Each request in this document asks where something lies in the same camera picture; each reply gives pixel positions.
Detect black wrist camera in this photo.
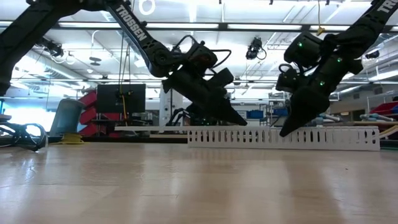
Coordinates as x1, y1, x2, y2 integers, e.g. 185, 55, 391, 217
275, 63, 308, 93
183, 39, 218, 72

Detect yellow wire spool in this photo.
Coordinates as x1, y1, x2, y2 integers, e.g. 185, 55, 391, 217
51, 133, 85, 145

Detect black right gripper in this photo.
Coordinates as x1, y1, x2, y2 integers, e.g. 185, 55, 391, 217
279, 52, 351, 138

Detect black monitor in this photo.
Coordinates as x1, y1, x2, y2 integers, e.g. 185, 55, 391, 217
96, 83, 146, 114

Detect black looped cable bundle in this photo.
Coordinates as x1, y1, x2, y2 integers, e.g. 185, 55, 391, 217
0, 123, 48, 152

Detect grey foam roll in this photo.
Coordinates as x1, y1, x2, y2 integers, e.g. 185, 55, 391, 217
359, 113, 390, 123
317, 112, 342, 124

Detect black overhead camera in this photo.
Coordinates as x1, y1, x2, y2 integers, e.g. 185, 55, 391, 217
245, 37, 267, 61

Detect black aluminium frame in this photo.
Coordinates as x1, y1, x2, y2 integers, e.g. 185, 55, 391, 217
46, 136, 189, 144

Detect black ceiling-mounted device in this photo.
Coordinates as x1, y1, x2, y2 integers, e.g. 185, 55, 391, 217
39, 37, 65, 58

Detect white ring lamp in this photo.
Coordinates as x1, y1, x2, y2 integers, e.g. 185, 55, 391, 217
139, 0, 155, 16

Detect red zigzag panel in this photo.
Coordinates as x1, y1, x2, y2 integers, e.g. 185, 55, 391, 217
78, 90, 124, 138

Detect hanging yellow-tipped cord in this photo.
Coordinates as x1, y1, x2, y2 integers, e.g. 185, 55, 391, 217
316, 0, 326, 37

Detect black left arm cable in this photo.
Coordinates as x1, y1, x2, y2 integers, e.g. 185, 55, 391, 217
172, 34, 233, 70

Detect wooden workbench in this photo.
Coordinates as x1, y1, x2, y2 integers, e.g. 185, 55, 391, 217
323, 120, 398, 128

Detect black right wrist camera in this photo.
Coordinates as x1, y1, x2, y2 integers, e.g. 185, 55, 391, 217
275, 63, 308, 93

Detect red storage bin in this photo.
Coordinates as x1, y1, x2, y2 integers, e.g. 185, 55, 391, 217
369, 101, 398, 116

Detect white slotted cable raceway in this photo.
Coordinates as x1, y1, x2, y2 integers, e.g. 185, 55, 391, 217
187, 126, 381, 152

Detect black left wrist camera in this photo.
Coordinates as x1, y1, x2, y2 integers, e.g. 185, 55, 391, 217
183, 39, 218, 72

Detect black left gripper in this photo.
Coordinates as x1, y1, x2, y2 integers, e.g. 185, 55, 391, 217
161, 67, 249, 127

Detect coloured wire bundle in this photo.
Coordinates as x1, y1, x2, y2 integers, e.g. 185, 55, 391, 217
378, 124, 398, 140

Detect black ceiling box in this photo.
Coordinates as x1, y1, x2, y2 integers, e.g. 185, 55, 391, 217
364, 49, 381, 60

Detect white raceway cover strip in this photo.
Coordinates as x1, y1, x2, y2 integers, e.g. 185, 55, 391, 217
114, 125, 271, 132

